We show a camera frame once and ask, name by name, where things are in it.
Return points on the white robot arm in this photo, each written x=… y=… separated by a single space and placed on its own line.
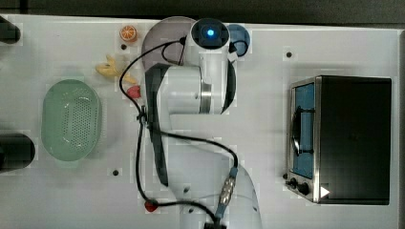
x=206 y=178

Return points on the grey round plate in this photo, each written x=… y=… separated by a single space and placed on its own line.
x=165 y=35

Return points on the pink peach toy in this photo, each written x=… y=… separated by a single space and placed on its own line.
x=134 y=92

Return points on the blue cup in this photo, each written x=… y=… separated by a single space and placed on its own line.
x=240 y=38

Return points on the red strawberry toy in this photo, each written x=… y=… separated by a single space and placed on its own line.
x=150 y=206

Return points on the peeled banana toy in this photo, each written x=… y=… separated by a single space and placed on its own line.
x=109 y=69

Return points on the orange slice toy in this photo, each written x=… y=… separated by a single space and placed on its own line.
x=128 y=34

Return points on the green perforated colander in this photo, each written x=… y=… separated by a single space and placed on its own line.
x=71 y=120

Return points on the silver black toaster oven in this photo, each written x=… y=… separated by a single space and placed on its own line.
x=339 y=139

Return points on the black pot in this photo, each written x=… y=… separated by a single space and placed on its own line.
x=17 y=151

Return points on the black cylinder at edge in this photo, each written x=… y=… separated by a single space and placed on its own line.
x=9 y=33

